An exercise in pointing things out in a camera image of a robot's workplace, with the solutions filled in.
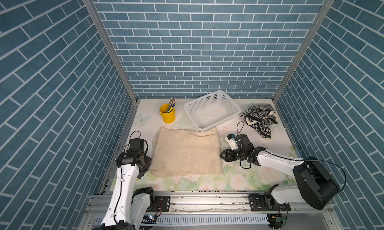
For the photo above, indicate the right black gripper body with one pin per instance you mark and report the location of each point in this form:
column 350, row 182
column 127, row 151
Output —
column 233, row 155

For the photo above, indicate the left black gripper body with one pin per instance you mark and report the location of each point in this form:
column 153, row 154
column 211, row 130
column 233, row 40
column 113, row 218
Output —
column 146, row 160

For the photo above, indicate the beige knitted scarf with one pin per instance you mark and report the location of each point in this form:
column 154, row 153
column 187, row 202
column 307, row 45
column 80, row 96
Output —
column 182, row 152

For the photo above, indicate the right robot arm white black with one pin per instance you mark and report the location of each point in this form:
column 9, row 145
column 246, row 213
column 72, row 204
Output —
column 313, row 185

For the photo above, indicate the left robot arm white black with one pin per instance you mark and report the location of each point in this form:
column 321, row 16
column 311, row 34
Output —
column 128, row 206

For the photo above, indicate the white plastic mesh basket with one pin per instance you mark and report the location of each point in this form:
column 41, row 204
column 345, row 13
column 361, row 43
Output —
column 211, row 110

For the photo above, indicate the black white patterned cloth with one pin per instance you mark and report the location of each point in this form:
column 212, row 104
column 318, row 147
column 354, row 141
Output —
column 260, row 118

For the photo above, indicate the floral table mat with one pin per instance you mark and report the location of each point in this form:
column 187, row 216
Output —
column 236, row 175

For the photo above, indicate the yellow cup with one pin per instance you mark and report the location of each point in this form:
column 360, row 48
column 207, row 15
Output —
column 168, row 113

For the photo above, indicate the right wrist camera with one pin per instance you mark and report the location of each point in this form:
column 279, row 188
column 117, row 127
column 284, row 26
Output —
column 232, row 141

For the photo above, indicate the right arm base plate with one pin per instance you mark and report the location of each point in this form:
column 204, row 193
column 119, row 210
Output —
column 260, row 203

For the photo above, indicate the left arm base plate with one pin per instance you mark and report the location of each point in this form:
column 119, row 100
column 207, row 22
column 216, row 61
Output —
column 160, row 203

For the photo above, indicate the aluminium front rail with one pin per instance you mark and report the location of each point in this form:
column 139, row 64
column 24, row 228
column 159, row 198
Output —
column 225, row 202

